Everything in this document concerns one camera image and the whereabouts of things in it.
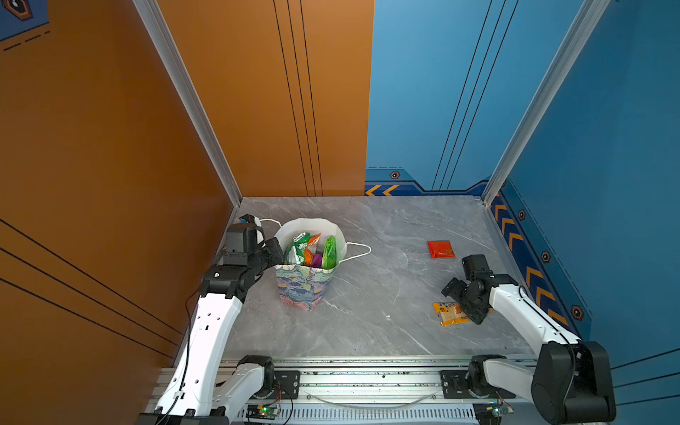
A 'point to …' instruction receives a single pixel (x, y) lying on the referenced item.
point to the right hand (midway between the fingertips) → (453, 301)
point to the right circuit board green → (488, 413)
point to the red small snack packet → (440, 249)
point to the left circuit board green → (263, 411)
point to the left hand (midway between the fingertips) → (280, 242)
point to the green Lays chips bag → (329, 253)
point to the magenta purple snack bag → (317, 261)
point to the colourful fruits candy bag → (311, 250)
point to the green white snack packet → (296, 255)
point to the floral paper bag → (305, 287)
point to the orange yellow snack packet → (450, 313)
